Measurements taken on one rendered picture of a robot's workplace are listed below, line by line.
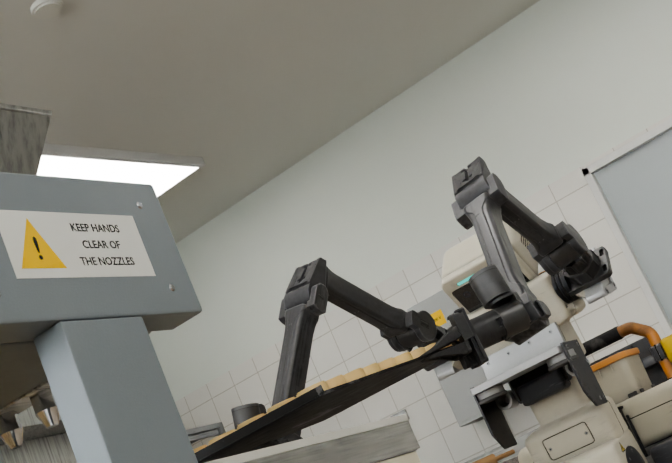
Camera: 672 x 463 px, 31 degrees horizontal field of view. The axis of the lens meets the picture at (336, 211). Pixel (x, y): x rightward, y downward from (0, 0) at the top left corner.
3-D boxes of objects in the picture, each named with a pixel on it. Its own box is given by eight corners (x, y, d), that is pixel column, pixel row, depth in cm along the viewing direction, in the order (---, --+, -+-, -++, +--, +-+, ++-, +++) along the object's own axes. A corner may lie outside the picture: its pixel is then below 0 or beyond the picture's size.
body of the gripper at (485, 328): (480, 364, 206) (516, 347, 208) (453, 310, 208) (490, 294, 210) (469, 371, 212) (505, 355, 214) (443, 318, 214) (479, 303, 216)
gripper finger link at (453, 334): (437, 380, 203) (485, 358, 206) (419, 341, 205) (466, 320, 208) (427, 387, 210) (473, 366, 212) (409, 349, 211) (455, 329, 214)
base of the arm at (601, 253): (607, 248, 287) (564, 271, 292) (588, 230, 283) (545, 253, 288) (613, 275, 281) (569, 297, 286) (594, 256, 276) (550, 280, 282)
